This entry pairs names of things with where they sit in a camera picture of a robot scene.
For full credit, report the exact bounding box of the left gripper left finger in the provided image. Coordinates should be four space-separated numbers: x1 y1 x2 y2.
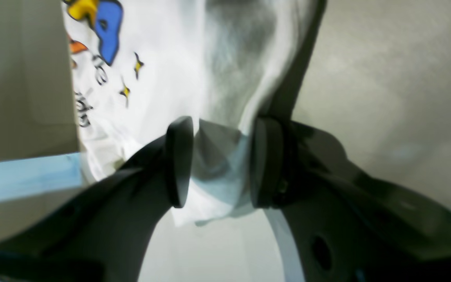
0 116 194 282

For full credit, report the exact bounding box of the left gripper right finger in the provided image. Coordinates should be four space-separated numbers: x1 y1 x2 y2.
250 117 451 282

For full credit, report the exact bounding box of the white printed t-shirt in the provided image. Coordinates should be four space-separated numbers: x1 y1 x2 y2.
61 0 317 226

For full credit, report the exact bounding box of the grey cardboard box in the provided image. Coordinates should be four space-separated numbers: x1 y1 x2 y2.
0 0 83 240

